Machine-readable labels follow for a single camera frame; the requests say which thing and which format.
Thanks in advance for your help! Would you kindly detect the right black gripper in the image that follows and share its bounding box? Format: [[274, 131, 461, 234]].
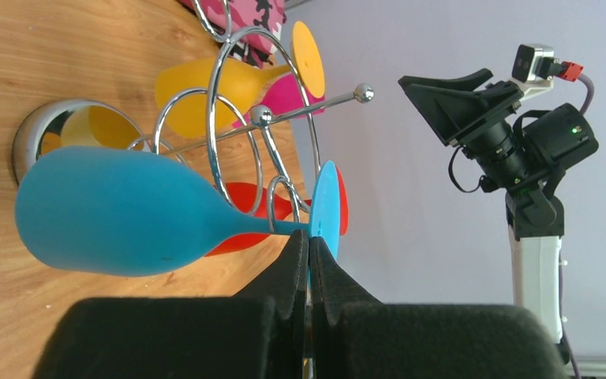
[[398, 69, 529, 181]]

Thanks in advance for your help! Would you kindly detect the pink camouflage cloth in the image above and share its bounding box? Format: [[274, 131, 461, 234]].
[[196, 0, 286, 69]]

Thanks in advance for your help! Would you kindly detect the blue wine glass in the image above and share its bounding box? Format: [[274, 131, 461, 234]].
[[14, 146, 341, 276]]

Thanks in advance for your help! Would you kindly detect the yellow wine glass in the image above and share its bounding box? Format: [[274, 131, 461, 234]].
[[155, 21, 326, 138]]

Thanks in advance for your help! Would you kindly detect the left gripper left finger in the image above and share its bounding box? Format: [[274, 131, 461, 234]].
[[33, 231, 309, 378]]

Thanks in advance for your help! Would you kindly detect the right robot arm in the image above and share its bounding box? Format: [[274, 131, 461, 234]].
[[399, 63, 599, 362]]

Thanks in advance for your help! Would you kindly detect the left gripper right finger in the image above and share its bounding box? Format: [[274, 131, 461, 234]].
[[309, 237, 566, 378]]

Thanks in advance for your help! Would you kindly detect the chrome wine glass rack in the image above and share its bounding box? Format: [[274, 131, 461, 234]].
[[11, 26, 374, 219]]

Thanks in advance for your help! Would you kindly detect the red wine glass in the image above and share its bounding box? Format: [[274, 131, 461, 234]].
[[206, 168, 350, 257]]

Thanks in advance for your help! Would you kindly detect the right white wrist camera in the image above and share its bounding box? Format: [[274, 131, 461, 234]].
[[511, 43, 584, 100]]

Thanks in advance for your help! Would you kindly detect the pink wine glass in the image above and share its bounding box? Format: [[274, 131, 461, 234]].
[[231, 73, 325, 129]]

